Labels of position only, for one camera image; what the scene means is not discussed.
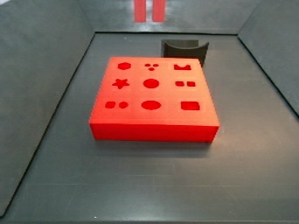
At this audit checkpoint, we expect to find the dark curved block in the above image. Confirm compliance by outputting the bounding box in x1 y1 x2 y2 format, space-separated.
162 39 210 65

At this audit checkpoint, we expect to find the red shape-sorter box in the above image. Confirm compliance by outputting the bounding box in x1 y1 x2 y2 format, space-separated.
88 57 220 143

